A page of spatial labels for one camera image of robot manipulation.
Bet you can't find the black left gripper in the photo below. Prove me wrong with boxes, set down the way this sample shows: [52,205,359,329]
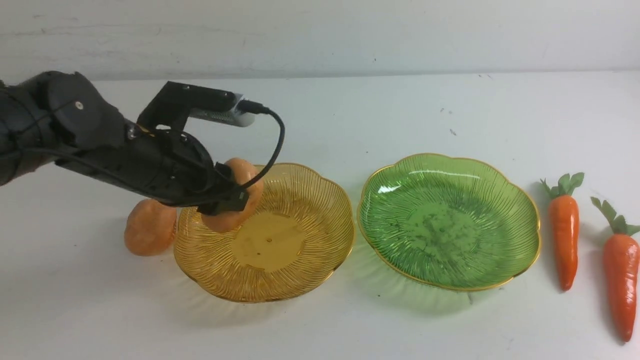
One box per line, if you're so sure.
[55,129,250,217]

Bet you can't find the toy potato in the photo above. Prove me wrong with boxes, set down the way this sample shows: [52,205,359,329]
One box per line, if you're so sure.
[123,198,178,256]
[200,158,264,233]

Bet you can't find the toy carrot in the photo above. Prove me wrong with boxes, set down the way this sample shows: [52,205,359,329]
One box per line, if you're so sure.
[590,196,640,343]
[540,172,585,292]

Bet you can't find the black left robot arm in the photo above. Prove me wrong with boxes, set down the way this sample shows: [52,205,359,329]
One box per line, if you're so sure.
[0,71,249,215]

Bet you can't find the amber plastic flower plate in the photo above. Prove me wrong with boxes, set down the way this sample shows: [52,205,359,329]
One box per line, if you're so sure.
[173,162,355,303]

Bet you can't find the green plastic flower plate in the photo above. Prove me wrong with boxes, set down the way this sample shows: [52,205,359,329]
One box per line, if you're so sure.
[356,153,542,292]

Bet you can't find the black camera cable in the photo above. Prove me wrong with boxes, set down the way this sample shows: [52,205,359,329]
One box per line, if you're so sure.
[238,100,286,190]

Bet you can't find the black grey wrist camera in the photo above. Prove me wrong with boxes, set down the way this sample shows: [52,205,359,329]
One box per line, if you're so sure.
[136,81,256,131]

